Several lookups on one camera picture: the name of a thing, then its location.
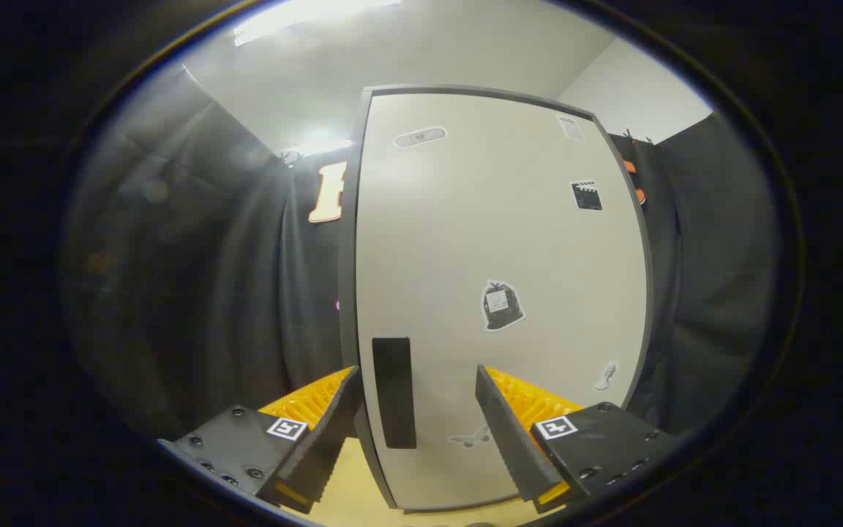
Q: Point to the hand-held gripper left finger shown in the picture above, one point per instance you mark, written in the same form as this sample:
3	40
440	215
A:
334	432

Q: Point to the dark grey shoe cabinet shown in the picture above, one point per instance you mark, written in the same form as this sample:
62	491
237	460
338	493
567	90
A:
347	256

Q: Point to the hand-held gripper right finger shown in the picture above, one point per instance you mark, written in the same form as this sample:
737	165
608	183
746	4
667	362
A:
502	432

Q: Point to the black backdrop cloth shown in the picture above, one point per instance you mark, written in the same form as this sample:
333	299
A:
209	256

